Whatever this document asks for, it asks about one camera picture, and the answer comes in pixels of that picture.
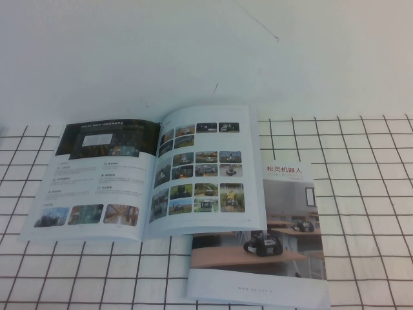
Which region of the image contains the white picture book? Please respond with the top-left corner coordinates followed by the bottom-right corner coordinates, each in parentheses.
top-left (17, 103), bottom-right (269, 243)

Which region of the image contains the closed brochure with robot cover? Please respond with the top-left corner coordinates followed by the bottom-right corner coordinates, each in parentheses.
top-left (184, 161), bottom-right (332, 310)

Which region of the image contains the white black-grid tablecloth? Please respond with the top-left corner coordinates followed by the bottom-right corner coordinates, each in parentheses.
top-left (0, 112), bottom-right (413, 310)

